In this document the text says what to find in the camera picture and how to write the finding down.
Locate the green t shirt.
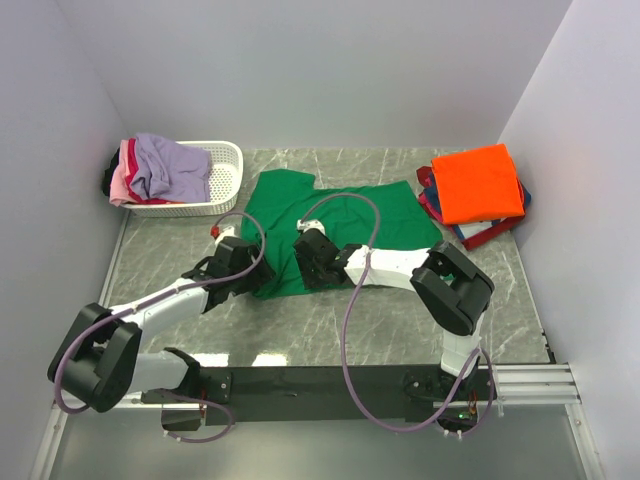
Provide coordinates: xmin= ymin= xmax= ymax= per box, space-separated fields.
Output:
xmin=245 ymin=169 xmax=443 ymax=300

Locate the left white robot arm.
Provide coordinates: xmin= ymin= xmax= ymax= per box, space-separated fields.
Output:
xmin=47 ymin=236 xmax=275 ymax=412

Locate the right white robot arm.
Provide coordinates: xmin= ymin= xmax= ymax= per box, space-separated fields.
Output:
xmin=293 ymin=221 xmax=495 ymax=399

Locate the white plastic laundry basket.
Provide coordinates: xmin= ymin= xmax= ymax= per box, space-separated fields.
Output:
xmin=123 ymin=141 xmax=244 ymax=218

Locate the lilac t shirt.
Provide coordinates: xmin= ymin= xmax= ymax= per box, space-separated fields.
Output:
xmin=128 ymin=133 xmax=211 ymax=203

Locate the pink t shirt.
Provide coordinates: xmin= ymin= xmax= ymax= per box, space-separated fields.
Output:
xmin=109 ymin=140 xmax=133 ymax=207

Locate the magenta t shirt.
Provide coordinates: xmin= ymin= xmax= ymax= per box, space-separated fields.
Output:
xmin=126 ymin=133 xmax=189 ymax=205

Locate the dark red folded t shirt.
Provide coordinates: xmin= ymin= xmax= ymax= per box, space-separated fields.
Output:
xmin=416 ymin=166 xmax=525 ymax=251

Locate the black t shirt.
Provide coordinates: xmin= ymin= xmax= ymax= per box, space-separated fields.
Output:
xmin=101 ymin=149 xmax=120 ymax=198

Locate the white folded t shirt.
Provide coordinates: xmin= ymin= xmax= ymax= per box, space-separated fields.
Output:
xmin=457 ymin=221 xmax=493 ymax=241

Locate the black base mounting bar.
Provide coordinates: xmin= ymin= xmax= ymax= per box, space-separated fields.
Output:
xmin=141 ymin=364 xmax=497 ymax=431

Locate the orange folded t shirt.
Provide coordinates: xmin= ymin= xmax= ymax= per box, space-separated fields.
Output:
xmin=431 ymin=144 xmax=524 ymax=225

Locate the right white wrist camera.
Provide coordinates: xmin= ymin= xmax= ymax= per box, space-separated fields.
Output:
xmin=296 ymin=219 xmax=326 ymax=234

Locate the aluminium rail frame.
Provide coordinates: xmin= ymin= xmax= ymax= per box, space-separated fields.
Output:
xmin=27 ymin=219 xmax=609 ymax=480

